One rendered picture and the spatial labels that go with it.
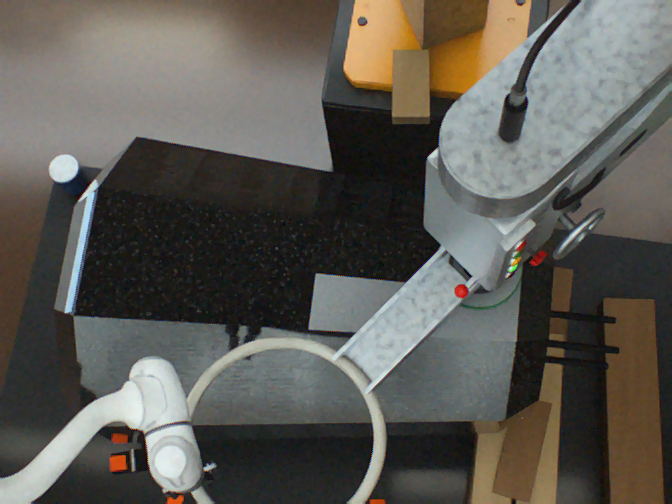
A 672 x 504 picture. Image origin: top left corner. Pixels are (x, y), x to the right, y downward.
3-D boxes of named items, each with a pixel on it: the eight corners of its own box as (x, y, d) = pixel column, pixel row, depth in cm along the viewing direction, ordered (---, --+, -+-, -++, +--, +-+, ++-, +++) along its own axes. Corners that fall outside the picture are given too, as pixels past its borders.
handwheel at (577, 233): (570, 196, 251) (580, 172, 236) (602, 226, 248) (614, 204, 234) (522, 239, 248) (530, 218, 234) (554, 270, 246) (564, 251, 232)
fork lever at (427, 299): (529, 143, 261) (527, 139, 256) (588, 199, 256) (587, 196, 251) (326, 347, 269) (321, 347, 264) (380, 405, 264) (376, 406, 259)
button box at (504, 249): (512, 257, 236) (526, 214, 209) (521, 266, 236) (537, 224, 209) (486, 281, 235) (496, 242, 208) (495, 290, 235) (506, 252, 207)
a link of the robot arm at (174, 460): (211, 486, 238) (196, 428, 243) (201, 475, 224) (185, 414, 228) (162, 500, 238) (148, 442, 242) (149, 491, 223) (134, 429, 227)
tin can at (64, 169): (89, 193, 382) (78, 180, 370) (60, 196, 382) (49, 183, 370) (88, 166, 385) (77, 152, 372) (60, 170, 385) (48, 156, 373)
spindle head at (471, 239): (532, 130, 259) (557, 39, 216) (600, 194, 253) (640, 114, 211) (421, 229, 253) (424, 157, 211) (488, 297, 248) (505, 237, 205)
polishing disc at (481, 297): (504, 215, 280) (504, 213, 279) (533, 291, 274) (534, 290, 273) (424, 240, 279) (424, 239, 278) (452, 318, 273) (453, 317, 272)
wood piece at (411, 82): (392, 57, 306) (392, 49, 301) (428, 57, 305) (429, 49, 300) (392, 124, 300) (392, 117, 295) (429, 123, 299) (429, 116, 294)
